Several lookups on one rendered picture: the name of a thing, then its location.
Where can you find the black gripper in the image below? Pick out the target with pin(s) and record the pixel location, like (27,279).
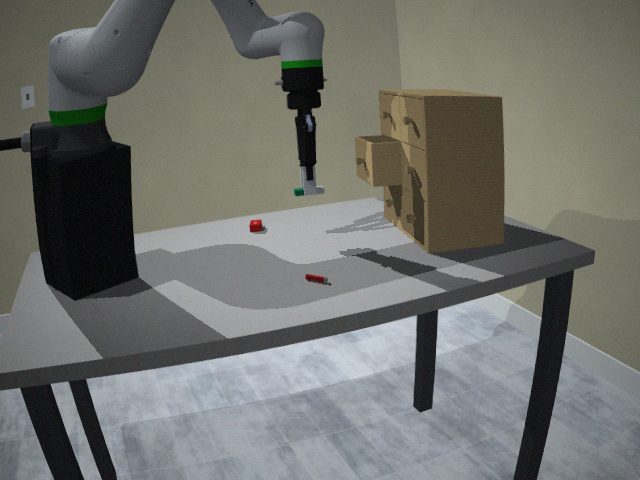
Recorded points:
(304,103)

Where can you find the small tan wooden chest of drawers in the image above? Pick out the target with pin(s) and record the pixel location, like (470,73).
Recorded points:
(464,144)

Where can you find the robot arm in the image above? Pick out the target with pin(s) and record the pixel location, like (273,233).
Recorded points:
(110,60)

